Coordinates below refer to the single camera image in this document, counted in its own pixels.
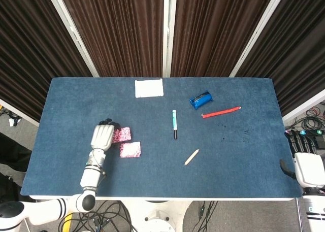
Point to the blue fabric table mat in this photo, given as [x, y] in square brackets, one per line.
[162, 178]

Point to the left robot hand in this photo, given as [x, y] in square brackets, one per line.
[102, 138]

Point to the red pen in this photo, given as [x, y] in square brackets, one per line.
[221, 112]

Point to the white plastic tray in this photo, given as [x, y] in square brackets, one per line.
[148, 88]

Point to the cream pen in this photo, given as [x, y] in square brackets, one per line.
[191, 157]

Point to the blue zipper pouch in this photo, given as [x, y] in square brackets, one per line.
[201, 100]

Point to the brown pleated curtain panel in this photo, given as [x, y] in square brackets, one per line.
[122, 31]
[28, 51]
[215, 31]
[299, 51]

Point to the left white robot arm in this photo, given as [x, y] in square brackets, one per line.
[90, 177]

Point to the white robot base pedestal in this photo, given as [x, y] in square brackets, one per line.
[157, 216]

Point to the green white marker black cap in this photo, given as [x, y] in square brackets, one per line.
[174, 123]

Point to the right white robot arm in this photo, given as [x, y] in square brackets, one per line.
[314, 209]

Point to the black floor object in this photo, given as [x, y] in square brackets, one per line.
[12, 161]

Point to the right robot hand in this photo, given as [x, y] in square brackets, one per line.
[308, 169]

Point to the black power strip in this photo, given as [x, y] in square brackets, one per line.
[314, 138]

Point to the white partition frame post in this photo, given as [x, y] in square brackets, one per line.
[72, 34]
[169, 31]
[259, 34]

